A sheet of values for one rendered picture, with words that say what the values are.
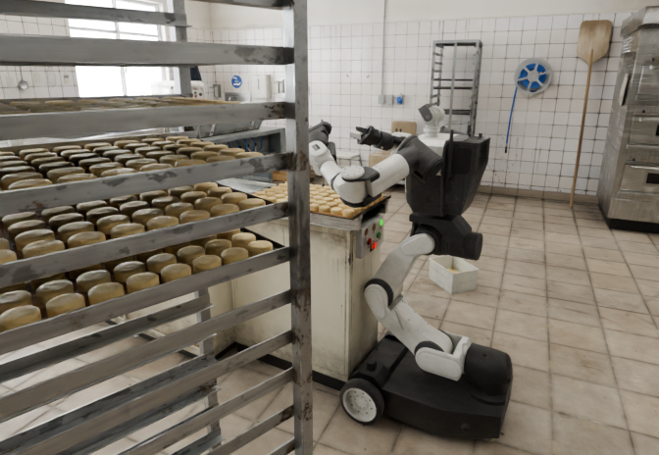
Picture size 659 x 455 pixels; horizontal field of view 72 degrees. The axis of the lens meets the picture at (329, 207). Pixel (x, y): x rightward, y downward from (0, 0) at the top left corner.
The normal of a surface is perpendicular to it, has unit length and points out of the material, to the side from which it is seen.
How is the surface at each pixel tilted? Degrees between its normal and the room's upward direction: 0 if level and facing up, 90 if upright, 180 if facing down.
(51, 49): 90
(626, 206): 91
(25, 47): 90
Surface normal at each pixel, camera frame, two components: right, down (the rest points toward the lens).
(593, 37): -0.37, 0.10
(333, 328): -0.50, 0.25
